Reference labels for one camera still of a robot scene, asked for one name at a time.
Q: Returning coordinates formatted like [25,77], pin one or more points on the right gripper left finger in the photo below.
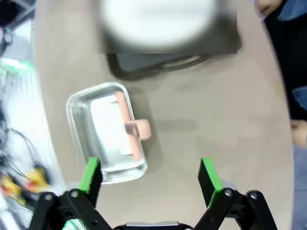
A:
[92,177]

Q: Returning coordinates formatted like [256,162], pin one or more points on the person's right forearm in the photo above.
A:
[295,9]

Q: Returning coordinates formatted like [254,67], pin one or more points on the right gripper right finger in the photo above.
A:
[208,182]

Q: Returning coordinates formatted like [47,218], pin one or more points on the steel rectangular container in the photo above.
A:
[81,115]

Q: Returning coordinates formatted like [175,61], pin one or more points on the person's left hand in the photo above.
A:
[299,133]

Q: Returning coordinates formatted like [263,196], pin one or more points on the person's left forearm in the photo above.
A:
[301,103]

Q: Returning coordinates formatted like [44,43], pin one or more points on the person's right hand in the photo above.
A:
[267,6]

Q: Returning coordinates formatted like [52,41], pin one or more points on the person in denim jacket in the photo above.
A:
[283,48]

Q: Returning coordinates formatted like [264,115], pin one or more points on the white round plate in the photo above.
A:
[156,19]

